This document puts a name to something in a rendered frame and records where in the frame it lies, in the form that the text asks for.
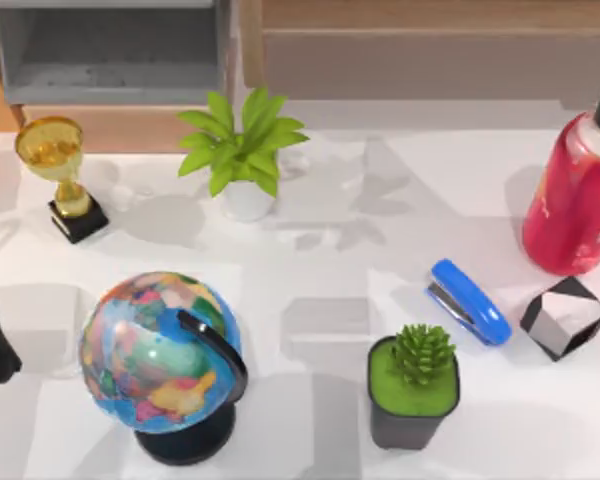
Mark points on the black and white faceted box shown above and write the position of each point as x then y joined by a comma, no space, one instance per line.
562,320

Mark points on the leafy plant in white pot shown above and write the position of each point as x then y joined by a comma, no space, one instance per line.
242,150

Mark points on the grey cabinet with dark inside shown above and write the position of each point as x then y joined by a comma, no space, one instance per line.
110,55

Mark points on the wooden cupboard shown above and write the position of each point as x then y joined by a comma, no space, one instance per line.
430,50

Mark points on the wooden drawer front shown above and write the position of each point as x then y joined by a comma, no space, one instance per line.
105,127

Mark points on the red bottle with black cap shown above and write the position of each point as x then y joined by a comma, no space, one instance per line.
570,200

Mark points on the globe on black stand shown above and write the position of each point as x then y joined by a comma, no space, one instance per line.
155,350

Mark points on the blue stapler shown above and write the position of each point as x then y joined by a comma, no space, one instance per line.
472,302

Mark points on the gold trophy with black base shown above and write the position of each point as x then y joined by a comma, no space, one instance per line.
60,165

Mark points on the succulent plant in black pot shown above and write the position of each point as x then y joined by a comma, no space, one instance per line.
412,385

